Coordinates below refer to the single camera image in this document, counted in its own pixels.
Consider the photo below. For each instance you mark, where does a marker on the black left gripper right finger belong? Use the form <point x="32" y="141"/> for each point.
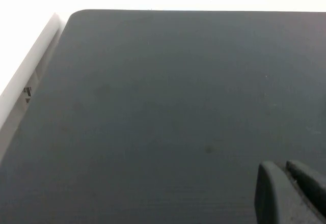
<point x="309" y="180"/>

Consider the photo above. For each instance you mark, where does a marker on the dark grey table mat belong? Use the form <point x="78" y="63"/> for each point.
<point x="152" y="94"/>

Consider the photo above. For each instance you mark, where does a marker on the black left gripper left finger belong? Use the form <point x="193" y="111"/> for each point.
<point x="275" y="196"/>

